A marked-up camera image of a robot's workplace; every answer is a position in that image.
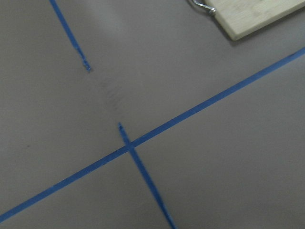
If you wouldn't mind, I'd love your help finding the bamboo cutting board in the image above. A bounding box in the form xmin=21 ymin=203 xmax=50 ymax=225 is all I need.
xmin=191 ymin=0 xmax=305 ymax=41

